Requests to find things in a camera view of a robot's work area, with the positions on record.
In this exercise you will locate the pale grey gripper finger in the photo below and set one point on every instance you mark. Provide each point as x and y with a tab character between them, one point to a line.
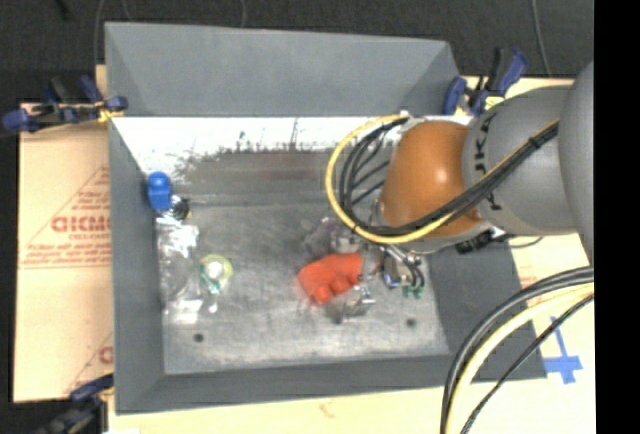
327	237
356	303

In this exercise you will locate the orange-red toy food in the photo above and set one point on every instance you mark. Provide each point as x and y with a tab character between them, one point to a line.
332	277

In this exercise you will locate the grey metal bin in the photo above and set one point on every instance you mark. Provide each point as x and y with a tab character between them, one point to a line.
280	337

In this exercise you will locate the clear glass with green rim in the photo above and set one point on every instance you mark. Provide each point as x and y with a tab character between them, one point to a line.
216	272

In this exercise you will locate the small black round object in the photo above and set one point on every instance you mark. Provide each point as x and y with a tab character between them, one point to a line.
180	208

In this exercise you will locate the clear plastic bottle blue cap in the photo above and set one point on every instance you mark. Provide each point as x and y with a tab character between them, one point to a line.
177	267

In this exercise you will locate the black cylinder on white bracket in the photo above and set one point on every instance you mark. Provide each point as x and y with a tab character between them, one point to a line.
475	242

